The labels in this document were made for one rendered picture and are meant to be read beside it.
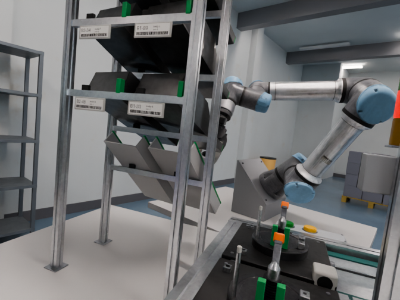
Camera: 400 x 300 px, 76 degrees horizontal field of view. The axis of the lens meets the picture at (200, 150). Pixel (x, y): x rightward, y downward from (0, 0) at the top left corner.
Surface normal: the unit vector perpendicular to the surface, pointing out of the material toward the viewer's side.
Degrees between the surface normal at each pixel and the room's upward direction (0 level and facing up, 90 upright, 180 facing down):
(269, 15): 90
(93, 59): 90
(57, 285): 0
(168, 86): 65
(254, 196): 90
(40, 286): 0
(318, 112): 90
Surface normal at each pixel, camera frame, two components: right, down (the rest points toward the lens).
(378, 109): -0.19, 0.36
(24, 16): 0.77, 0.14
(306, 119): -0.63, 0.00
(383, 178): -0.36, 0.04
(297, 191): -0.30, 0.56
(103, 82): -0.42, -0.40
